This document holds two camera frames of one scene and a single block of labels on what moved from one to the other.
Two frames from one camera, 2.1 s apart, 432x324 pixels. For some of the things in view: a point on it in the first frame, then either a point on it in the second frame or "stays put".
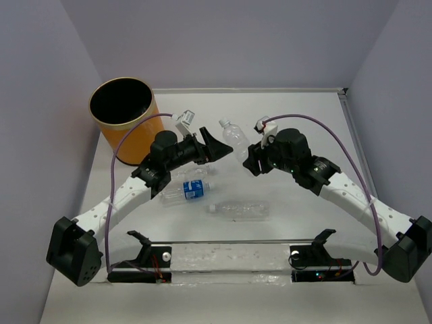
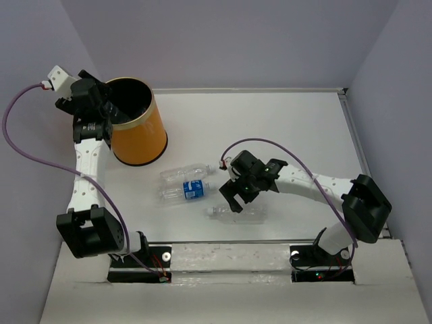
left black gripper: (212, 150) -> (104, 91)
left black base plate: (150, 256) stays put
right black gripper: (256, 154) -> (230, 188)
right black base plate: (314, 263) stays put
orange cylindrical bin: (117, 104) stays put
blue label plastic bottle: (191, 190) stays put
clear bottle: (235, 139) -> (117, 115)
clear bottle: (192, 171) stays put
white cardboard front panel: (217, 283) stays put
